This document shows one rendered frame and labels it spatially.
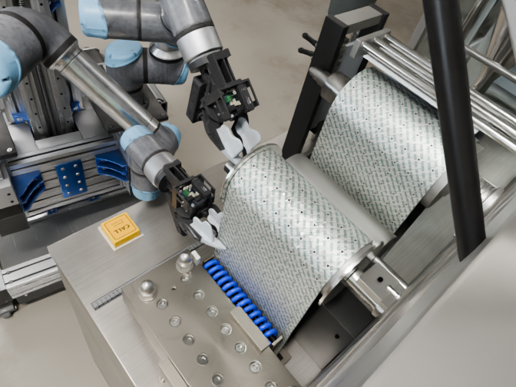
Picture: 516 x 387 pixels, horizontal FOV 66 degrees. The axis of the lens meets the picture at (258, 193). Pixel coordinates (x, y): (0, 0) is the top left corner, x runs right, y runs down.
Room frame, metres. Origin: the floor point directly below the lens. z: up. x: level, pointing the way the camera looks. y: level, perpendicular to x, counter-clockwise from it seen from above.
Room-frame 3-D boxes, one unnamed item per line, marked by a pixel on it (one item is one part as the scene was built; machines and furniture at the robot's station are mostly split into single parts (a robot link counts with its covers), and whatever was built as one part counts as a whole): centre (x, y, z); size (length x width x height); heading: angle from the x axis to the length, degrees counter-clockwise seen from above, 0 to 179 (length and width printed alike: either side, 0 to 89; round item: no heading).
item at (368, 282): (0.34, -0.22, 1.28); 0.06 x 0.05 x 0.02; 54
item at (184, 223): (0.48, 0.11, 1.09); 0.09 x 0.05 x 0.02; 53
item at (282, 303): (0.39, -0.04, 1.11); 0.23 x 0.01 x 0.18; 54
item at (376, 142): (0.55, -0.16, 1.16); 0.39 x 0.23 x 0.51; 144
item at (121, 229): (0.52, 0.31, 0.91); 0.07 x 0.07 x 0.02; 54
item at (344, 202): (0.54, -0.15, 1.18); 0.26 x 0.12 x 0.12; 54
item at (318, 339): (0.45, -0.13, 1.00); 0.33 x 0.07 x 0.20; 54
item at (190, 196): (0.53, 0.15, 1.12); 0.12 x 0.08 x 0.09; 54
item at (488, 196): (0.54, -0.36, 1.34); 0.07 x 0.07 x 0.07; 54
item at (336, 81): (0.73, -0.11, 1.34); 0.06 x 0.06 x 0.06; 54
